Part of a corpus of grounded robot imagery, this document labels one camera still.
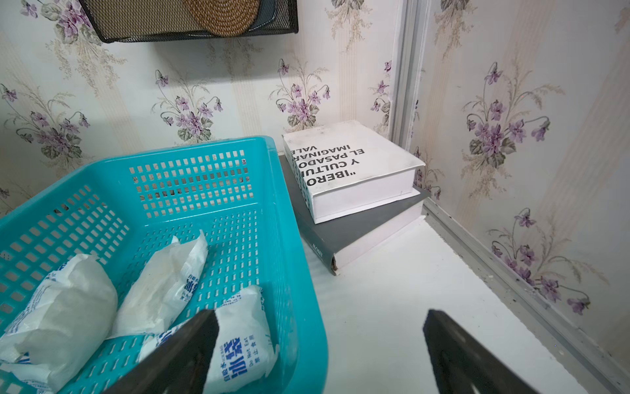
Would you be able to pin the white ice pack middle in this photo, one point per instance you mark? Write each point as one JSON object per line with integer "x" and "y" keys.
{"x": 163, "y": 289}

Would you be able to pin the grey hardcover book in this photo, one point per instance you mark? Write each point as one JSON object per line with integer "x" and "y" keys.
{"x": 341, "y": 241}

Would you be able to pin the round woven rattan coaster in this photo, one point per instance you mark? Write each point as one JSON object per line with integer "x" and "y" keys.
{"x": 224, "y": 18}

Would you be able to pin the white book black lettering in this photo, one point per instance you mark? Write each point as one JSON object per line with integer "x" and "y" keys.
{"x": 346, "y": 168}

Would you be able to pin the black mesh wall organizer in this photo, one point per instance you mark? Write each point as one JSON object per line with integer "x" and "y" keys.
{"x": 169, "y": 20}

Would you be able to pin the white ice pack left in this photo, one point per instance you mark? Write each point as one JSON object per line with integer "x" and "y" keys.
{"x": 66, "y": 320}

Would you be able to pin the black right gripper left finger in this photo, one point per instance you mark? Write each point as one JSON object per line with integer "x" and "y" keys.
{"x": 180, "y": 364}

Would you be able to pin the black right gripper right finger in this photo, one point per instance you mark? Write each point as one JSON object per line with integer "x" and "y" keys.
{"x": 461, "y": 364}

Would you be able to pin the white ice pack blue print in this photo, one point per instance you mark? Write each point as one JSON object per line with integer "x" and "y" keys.
{"x": 244, "y": 352}

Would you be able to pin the teal plastic basket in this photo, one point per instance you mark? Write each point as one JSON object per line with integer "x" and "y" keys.
{"x": 125, "y": 209}

